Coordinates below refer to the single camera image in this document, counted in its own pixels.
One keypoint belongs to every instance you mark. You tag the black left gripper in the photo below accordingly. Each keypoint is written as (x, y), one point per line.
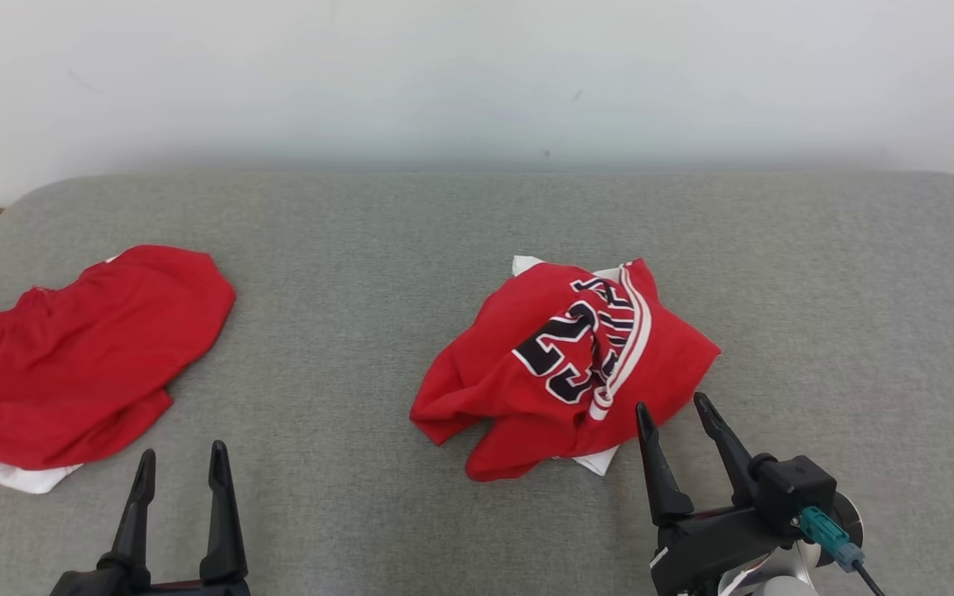
(113, 588)

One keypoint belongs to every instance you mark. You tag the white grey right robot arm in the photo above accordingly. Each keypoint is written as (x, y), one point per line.
(775, 581)

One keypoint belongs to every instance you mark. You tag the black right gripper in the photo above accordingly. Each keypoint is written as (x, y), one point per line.
(709, 546)

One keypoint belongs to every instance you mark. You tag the red shorts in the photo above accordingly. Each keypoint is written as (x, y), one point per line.
(79, 364)

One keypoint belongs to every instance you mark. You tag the teal right camera connector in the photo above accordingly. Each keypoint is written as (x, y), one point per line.
(825, 530)

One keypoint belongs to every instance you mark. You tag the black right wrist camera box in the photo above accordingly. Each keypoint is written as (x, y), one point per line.
(796, 484)

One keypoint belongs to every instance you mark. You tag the red basketball jersey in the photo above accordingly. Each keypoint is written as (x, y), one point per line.
(527, 364)

